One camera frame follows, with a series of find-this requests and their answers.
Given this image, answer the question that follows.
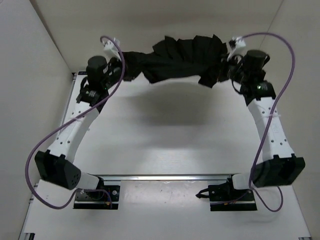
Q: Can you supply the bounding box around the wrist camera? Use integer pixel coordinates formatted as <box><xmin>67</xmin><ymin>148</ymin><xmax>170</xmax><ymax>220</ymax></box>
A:
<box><xmin>227</xmin><ymin>36</ymin><xmax>246</xmax><ymax>62</ymax></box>
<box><xmin>100</xmin><ymin>37</ymin><xmax>121</xmax><ymax>61</ymax></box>

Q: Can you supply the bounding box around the black pleated skirt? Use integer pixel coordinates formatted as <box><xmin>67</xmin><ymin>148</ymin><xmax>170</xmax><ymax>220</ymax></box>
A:
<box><xmin>123</xmin><ymin>35</ymin><xmax>228</xmax><ymax>88</ymax></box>

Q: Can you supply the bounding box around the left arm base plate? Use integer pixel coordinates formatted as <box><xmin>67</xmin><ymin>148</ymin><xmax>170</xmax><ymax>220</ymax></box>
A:
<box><xmin>73</xmin><ymin>184</ymin><xmax>121</xmax><ymax>210</ymax></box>

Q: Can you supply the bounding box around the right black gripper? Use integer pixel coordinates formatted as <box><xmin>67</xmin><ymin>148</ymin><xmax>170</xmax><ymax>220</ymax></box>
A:
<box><xmin>206</xmin><ymin>54</ymin><xmax>249</xmax><ymax>86</ymax></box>

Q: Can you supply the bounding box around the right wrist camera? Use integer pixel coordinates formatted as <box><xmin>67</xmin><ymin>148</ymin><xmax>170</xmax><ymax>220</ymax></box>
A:
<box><xmin>227</xmin><ymin>36</ymin><xmax>246</xmax><ymax>62</ymax></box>

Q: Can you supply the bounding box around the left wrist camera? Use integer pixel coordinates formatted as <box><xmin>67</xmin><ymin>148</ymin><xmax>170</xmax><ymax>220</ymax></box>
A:
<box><xmin>100</xmin><ymin>37</ymin><xmax>121</xmax><ymax>61</ymax></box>

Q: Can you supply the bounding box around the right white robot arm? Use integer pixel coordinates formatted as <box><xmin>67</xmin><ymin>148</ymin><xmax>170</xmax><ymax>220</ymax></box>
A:
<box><xmin>223</xmin><ymin>50</ymin><xmax>306</xmax><ymax>200</ymax></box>

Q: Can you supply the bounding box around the aluminium table edge rail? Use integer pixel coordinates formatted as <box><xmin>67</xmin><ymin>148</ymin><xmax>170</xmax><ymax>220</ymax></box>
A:
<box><xmin>99</xmin><ymin>174</ymin><xmax>231</xmax><ymax>182</ymax></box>

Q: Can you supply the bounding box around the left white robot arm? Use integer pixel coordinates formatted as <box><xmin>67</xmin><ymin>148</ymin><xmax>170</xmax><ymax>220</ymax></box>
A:
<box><xmin>34</xmin><ymin>55</ymin><xmax>122</xmax><ymax>199</ymax></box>

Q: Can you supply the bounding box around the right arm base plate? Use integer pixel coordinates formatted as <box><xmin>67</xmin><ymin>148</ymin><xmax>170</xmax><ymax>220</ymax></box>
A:
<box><xmin>195</xmin><ymin>181</ymin><xmax>257</xmax><ymax>212</ymax></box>

